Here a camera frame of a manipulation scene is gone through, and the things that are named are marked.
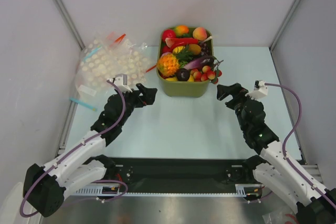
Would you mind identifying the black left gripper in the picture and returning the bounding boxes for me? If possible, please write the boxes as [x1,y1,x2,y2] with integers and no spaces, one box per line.
[116,83,156,126]

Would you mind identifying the toy pineapple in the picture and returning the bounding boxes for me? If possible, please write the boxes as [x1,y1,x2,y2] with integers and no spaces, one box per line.
[156,46,194,78]

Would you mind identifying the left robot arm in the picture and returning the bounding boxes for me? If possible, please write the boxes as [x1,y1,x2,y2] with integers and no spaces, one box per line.
[22,80,157,217]

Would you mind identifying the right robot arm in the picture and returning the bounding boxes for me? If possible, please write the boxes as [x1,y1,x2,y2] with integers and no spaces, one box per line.
[217,80,335,223]

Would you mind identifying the pile of dotted zip bags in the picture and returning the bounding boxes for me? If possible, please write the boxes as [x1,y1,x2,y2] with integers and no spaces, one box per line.
[75,32,154,106]

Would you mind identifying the blue zip bag slider strip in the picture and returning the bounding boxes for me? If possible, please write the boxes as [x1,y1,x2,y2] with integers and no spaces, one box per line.
[69,98,97,111]

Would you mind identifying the bag of red items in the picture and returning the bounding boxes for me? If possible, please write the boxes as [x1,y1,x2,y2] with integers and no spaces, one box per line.
[262,210,299,224]

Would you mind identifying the green plastic fruit bin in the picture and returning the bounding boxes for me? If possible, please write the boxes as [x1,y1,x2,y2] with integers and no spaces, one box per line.
[153,27,218,98]

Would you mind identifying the toy lychee cluster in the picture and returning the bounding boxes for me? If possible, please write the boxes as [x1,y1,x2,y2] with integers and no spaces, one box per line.
[188,61,223,84]

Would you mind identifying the purple toy eggplant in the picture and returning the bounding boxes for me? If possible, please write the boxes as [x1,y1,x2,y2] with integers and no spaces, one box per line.
[183,56,215,70]

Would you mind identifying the dark purple toy plum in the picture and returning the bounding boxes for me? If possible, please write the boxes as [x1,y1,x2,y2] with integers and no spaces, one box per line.
[176,68,190,81]

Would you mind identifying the toy purple grapes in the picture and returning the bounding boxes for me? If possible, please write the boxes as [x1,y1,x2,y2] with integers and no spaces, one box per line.
[198,42,209,56]

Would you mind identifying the brown toy kiwi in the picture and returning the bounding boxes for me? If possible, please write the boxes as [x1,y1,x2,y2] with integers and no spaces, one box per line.
[188,44,202,55]

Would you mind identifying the toy watermelon slice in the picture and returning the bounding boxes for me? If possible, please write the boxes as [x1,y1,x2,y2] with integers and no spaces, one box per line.
[165,37,181,48]

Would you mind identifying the red toy chili pepper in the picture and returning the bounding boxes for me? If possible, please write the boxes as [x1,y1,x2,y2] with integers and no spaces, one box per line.
[171,38,198,49]

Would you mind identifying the red toy apple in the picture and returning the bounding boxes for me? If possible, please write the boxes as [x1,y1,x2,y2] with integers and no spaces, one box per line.
[161,29,176,42]

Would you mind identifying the toy peach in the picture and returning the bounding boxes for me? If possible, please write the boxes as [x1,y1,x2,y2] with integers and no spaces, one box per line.
[193,27,208,41]

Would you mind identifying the orange toy mango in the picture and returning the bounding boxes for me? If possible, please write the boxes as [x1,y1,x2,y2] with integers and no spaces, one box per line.
[173,25,189,37]

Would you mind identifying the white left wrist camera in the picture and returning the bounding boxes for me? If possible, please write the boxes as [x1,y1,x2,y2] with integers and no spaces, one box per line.
[113,73,132,93]

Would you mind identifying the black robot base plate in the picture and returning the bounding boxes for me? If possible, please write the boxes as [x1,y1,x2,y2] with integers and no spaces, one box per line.
[85,156,266,194]

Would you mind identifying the white cable duct strip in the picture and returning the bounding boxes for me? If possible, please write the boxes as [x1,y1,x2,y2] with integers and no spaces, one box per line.
[64,183,264,198]

